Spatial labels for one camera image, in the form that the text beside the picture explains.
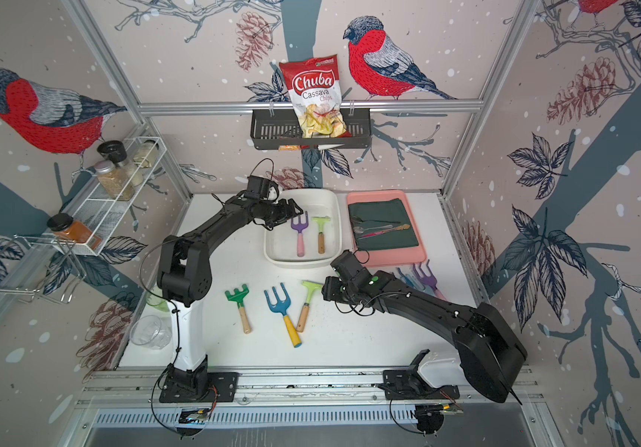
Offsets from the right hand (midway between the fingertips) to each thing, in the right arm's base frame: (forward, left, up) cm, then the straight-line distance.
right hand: (328, 290), depth 83 cm
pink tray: (+30, -20, -7) cm, 37 cm away
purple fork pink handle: (+29, +13, -6) cm, 32 cm away
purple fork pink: (+9, -35, -9) cm, 37 cm away
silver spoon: (+29, -11, -6) cm, 32 cm away
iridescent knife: (+31, -26, -7) cm, 41 cm away
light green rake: (+25, +4, -6) cm, 26 cm away
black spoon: (+34, -10, -7) cm, 36 cm away
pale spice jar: (+30, +58, +27) cm, 71 cm away
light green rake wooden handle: (+4, +6, -6) cm, 10 cm away
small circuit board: (-32, +33, -8) cm, 46 cm away
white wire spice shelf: (+9, +63, +23) cm, 68 cm away
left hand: (+27, +11, +7) cm, 30 cm away
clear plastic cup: (-12, +54, -7) cm, 56 cm away
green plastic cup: (-3, +55, -5) cm, 56 cm away
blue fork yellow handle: (-3, +15, -8) cm, 17 cm away
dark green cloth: (+40, -24, -8) cm, 48 cm away
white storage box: (+24, +8, -7) cm, 26 cm away
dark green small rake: (0, +30, -7) cm, 31 cm away
